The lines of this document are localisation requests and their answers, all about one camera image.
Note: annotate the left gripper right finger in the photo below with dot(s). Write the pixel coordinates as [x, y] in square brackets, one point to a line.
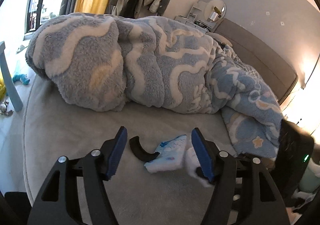
[242, 185]

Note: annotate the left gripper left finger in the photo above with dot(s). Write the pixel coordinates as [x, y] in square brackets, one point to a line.
[57, 201]

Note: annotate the blue white wrapper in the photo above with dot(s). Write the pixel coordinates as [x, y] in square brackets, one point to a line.
[171, 155]

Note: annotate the grey headboard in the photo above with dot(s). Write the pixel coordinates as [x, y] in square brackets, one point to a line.
[274, 70]

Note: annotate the grey bed mattress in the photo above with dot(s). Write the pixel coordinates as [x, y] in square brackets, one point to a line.
[53, 128]

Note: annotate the light blue desk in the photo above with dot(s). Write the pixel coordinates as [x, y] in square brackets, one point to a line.
[12, 92]

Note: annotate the teal plush toy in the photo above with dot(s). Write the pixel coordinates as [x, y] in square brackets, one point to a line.
[21, 78]

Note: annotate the blue white fleece blanket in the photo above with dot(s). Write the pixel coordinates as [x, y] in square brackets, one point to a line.
[101, 62]

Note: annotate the keychain on floor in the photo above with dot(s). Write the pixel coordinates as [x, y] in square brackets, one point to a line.
[4, 109]

